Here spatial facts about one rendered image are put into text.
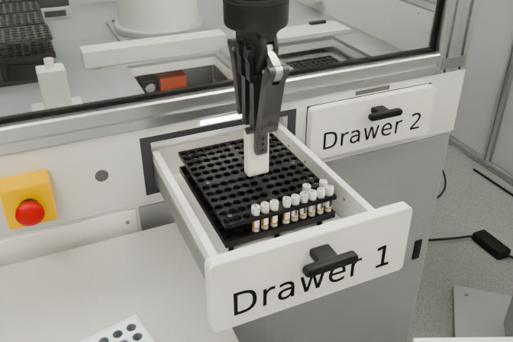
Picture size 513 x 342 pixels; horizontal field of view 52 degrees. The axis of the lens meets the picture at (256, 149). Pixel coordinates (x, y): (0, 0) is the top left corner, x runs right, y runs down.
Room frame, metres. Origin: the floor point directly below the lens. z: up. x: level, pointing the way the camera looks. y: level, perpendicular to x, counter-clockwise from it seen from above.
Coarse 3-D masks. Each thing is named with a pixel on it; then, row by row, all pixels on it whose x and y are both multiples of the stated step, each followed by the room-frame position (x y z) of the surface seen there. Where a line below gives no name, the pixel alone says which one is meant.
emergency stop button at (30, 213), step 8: (16, 208) 0.62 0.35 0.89; (24, 208) 0.62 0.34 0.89; (32, 208) 0.62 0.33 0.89; (40, 208) 0.63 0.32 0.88; (16, 216) 0.62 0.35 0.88; (24, 216) 0.62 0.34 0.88; (32, 216) 0.62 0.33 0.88; (40, 216) 0.63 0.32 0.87; (24, 224) 0.62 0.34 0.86; (32, 224) 0.62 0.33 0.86
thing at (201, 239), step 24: (168, 144) 0.80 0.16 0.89; (192, 144) 0.81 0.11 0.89; (288, 144) 0.84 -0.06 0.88; (168, 168) 0.73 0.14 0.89; (312, 168) 0.75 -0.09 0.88; (168, 192) 0.68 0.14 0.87; (336, 192) 0.68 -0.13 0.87; (192, 216) 0.59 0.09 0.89; (336, 216) 0.67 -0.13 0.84; (192, 240) 0.57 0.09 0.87; (216, 240) 0.61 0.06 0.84; (264, 240) 0.61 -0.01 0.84
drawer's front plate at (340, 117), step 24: (384, 96) 0.94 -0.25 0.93; (408, 96) 0.96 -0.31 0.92; (432, 96) 0.99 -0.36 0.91; (312, 120) 0.87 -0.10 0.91; (336, 120) 0.90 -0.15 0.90; (360, 120) 0.92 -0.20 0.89; (384, 120) 0.94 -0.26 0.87; (408, 120) 0.97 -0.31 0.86; (312, 144) 0.88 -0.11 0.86; (336, 144) 0.90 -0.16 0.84; (360, 144) 0.92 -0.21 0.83
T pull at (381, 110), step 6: (372, 108) 0.92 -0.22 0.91; (378, 108) 0.92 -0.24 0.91; (384, 108) 0.92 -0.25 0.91; (396, 108) 0.92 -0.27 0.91; (372, 114) 0.89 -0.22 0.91; (378, 114) 0.89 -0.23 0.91; (384, 114) 0.90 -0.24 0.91; (390, 114) 0.90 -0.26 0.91; (396, 114) 0.91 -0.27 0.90; (372, 120) 0.89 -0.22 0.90; (378, 120) 0.89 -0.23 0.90
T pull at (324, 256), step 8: (312, 248) 0.51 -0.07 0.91; (320, 248) 0.51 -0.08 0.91; (328, 248) 0.51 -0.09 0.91; (312, 256) 0.50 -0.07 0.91; (320, 256) 0.49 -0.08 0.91; (328, 256) 0.49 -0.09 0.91; (336, 256) 0.49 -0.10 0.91; (344, 256) 0.49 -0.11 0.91; (352, 256) 0.49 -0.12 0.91; (312, 264) 0.48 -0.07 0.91; (320, 264) 0.48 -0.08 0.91; (328, 264) 0.48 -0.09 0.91; (336, 264) 0.48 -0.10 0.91; (344, 264) 0.49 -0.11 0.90; (304, 272) 0.47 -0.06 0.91; (312, 272) 0.47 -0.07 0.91; (320, 272) 0.47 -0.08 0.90
